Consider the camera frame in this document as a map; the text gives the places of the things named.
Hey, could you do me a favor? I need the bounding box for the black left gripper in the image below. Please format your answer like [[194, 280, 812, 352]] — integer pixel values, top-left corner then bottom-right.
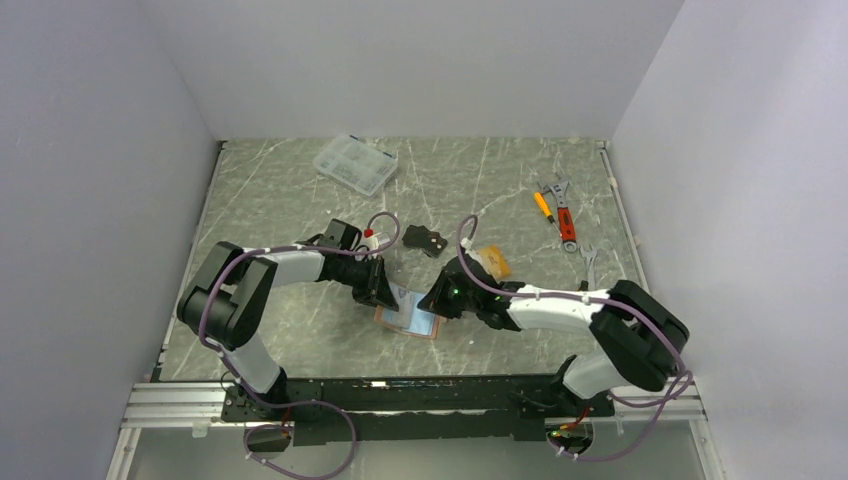
[[335, 254, 399, 312]]

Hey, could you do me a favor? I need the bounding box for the brown leather card holder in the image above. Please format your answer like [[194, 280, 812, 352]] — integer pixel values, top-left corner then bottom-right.
[[374, 282, 446, 339]]

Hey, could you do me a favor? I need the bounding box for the white credit card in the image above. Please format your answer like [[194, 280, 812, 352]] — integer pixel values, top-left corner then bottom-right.
[[382, 283, 421, 330]]

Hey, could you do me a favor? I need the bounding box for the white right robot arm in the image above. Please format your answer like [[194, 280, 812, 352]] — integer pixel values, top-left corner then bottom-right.
[[418, 253, 690, 415]]

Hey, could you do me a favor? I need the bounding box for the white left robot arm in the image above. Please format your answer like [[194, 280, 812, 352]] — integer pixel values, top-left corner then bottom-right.
[[176, 219, 399, 420]]

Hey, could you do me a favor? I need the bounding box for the clear plastic organizer box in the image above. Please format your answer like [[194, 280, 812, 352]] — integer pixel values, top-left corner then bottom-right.
[[313, 134, 398, 197]]

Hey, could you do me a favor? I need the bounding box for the silver combination wrench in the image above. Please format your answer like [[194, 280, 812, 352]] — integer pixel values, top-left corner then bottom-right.
[[579, 245, 598, 291]]

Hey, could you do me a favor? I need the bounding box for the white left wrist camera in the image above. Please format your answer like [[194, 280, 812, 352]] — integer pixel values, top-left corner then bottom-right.
[[362, 228, 391, 255]]

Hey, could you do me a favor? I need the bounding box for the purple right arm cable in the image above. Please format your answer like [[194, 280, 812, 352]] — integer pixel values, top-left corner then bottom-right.
[[455, 214, 696, 412]]

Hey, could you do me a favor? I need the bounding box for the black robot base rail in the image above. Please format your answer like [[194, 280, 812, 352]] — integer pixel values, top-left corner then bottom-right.
[[221, 374, 615, 446]]

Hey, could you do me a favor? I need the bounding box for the yellow handled screwdriver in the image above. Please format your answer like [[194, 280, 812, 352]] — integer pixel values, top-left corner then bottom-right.
[[533, 192, 556, 225]]

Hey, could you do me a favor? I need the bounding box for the red handled adjustable wrench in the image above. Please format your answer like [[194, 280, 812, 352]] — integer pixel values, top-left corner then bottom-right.
[[536, 173, 578, 253]]

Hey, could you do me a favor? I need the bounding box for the aluminium frame rail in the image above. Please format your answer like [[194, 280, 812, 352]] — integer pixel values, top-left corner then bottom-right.
[[106, 382, 225, 479]]

